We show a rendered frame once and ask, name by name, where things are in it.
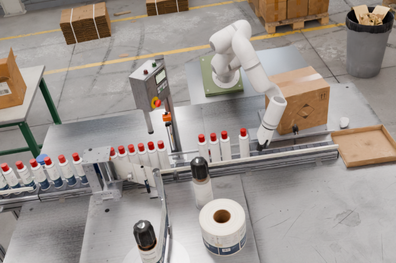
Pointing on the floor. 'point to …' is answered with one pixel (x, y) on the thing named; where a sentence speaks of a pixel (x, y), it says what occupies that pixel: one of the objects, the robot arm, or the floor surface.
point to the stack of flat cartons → (85, 23)
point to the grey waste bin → (365, 52)
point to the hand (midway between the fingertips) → (259, 147)
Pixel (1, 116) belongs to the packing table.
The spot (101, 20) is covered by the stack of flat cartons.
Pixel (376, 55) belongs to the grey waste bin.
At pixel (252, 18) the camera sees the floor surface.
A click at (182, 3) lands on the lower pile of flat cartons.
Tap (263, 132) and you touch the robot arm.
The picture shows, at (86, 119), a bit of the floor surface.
